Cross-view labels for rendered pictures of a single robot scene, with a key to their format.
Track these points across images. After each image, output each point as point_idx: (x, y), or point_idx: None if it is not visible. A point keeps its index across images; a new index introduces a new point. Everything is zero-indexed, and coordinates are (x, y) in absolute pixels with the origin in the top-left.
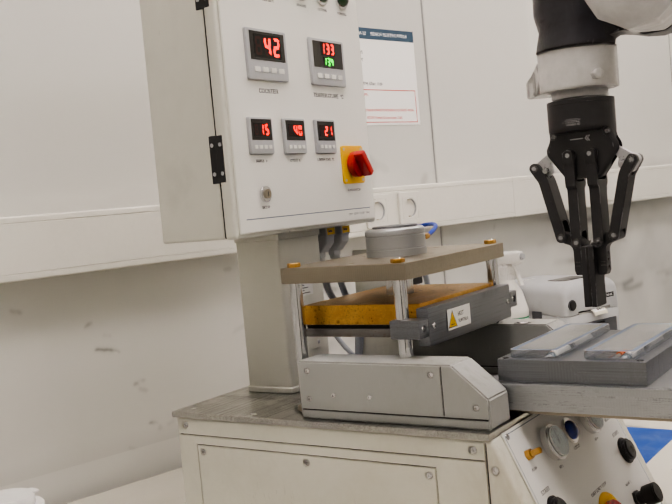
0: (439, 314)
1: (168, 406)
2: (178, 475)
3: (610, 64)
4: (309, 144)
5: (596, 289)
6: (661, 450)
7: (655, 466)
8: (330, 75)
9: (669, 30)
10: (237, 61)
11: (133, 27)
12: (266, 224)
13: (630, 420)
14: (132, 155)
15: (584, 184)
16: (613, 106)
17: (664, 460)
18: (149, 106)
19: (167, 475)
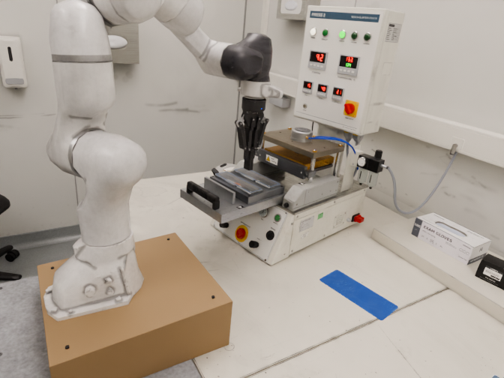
0: (263, 153)
1: (386, 182)
2: (367, 201)
3: (242, 87)
4: (329, 94)
5: (244, 162)
6: (345, 298)
7: (320, 285)
8: (347, 70)
9: (232, 79)
10: (305, 61)
11: (425, 32)
12: (303, 115)
13: (413, 315)
14: (406, 86)
15: (255, 129)
16: (244, 103)
17: (328, 291)
18: (420, 67)
19: (368, 199)
